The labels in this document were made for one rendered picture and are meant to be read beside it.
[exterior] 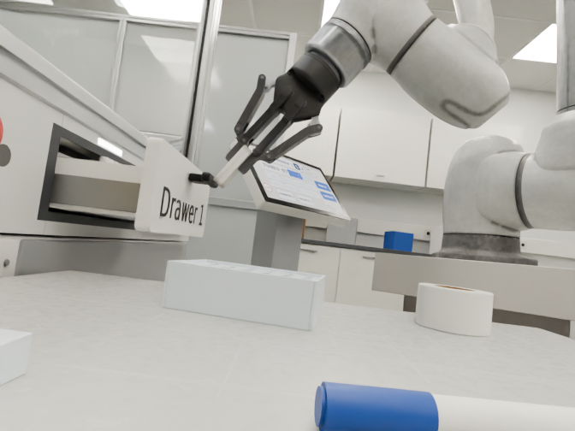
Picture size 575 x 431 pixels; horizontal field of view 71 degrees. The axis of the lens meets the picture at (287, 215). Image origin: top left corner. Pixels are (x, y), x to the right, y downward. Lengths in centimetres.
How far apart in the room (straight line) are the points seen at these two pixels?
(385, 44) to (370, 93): 398
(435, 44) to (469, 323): 40
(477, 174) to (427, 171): 327
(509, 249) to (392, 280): 28
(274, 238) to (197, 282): 121
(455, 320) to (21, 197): 45
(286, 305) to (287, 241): 128
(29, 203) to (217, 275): 26
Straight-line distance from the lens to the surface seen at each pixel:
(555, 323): 86
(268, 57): 251
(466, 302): 41
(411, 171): 412
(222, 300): 33
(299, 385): 20
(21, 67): 51
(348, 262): 357
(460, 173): 93
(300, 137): 61
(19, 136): 50
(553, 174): 86
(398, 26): 65
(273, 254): 154
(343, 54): 62
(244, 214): 228
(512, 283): 76
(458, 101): 65
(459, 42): 66
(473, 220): 91
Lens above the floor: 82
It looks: 4 degrees up
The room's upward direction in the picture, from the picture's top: 7 degrees clockwise
